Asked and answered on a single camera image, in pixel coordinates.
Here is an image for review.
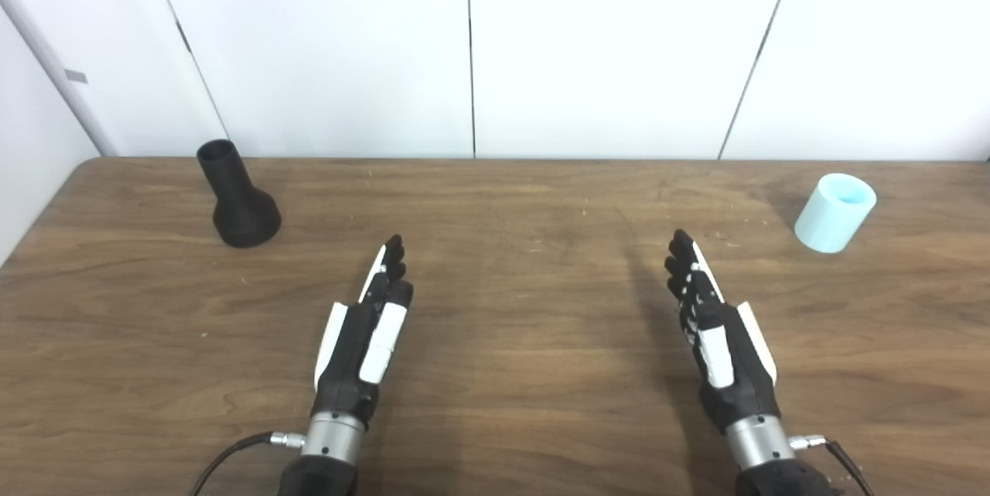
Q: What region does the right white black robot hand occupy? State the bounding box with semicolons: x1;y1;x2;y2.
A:
664;229;780;435

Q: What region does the black funnel-shaped nozzle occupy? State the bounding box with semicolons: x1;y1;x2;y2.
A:
196;139;282;248

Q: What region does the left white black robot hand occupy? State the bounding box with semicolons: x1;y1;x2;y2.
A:
313;234;415;429

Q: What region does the white wall corner trim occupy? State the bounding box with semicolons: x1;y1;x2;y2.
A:
0;0;118;157

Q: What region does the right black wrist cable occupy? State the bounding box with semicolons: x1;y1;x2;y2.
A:
789;434;876;496

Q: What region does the light-blue hose cylinder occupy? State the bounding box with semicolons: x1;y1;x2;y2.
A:
794;173;878;255

